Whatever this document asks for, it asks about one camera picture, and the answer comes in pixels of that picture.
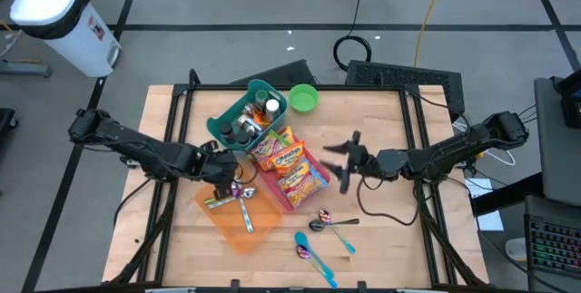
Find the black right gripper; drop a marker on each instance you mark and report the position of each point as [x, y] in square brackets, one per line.
[388, 163]

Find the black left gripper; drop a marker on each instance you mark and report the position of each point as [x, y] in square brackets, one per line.
[220, 168]

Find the black lid orange label jar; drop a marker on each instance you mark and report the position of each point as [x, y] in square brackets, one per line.
[243, 139]

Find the black lid purple label jar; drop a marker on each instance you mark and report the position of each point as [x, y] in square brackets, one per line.
[225, 128]

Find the teal plastic basket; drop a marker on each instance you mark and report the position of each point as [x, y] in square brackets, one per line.
[215, 125]

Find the shrimp ramen pack green edge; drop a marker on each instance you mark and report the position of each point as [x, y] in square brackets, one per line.
[265, 150]

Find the ramen pack blue edge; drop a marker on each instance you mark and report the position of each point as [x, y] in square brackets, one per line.
[302, 186]

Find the chicken ramen pack orange edge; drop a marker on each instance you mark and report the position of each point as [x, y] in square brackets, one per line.
[288, 159]

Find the red plastic bin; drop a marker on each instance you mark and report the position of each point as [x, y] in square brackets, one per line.
[277, 195]

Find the yellow ramen noodle pack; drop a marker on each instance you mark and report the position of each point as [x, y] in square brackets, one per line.
[288, 135]

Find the brown spice pouch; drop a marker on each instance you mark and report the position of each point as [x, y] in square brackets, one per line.
[259, 117]

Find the orange translucent plastic bin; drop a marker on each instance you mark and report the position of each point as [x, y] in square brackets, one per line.
[236, 234]

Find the green lid spice jar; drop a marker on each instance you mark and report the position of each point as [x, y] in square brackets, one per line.
[261, 97]

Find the white lid spice jar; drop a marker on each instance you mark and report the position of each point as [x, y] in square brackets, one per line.
[272, 104]

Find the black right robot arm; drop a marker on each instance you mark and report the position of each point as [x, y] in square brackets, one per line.
[476, 141]

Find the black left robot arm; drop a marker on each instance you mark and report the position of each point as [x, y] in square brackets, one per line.
[136, 148]

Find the dark metal spoon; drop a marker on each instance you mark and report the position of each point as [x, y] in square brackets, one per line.
[316, 225]

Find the green plastic bowl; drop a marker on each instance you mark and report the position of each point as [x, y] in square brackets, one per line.
[303, 99]

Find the teal plastic spoon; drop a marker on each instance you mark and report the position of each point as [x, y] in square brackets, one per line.
[301, 239]

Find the black mesh computer case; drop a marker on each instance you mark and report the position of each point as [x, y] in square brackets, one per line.
[399, 75]

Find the black flat panel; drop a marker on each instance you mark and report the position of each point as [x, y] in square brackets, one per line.
[281, 75]

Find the black keyboard desk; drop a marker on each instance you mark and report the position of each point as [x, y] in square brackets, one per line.
[499, 198]

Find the white paper sheet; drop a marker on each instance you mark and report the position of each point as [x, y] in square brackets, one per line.
[492, 222]

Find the white trash can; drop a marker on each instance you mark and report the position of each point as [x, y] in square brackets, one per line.
[81, 43]

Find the white computer mouse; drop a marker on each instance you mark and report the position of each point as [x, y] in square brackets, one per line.
[516, 250]

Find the grey metal stand base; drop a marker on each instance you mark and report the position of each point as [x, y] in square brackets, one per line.
[27, 68]

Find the backlit computer keyboard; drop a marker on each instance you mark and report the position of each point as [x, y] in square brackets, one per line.
[554, 247]

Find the black aluminium table frame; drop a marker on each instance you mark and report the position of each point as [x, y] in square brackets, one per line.
[336, 88]

